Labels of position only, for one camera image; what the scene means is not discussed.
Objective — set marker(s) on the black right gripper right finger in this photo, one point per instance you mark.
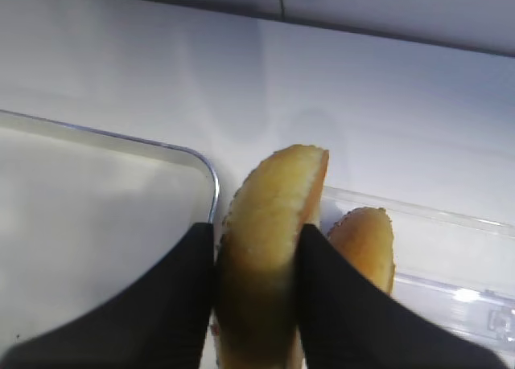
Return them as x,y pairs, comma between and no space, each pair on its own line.
347,322

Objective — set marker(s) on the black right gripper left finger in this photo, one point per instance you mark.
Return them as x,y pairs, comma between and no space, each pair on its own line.
160,321

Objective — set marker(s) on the sesame top bun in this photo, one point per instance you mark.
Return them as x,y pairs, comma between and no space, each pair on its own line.
254,306

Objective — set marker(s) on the sesame bun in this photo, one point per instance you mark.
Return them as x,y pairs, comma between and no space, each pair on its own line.
254,306
364,237

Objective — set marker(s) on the sesame bun in rack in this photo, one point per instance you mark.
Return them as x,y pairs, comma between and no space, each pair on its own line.
364,237

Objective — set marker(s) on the right clear acrylic rack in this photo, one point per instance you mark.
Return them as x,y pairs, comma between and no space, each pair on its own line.
455,270

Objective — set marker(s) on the metal baking tray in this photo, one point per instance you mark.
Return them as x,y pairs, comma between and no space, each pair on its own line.
84,213

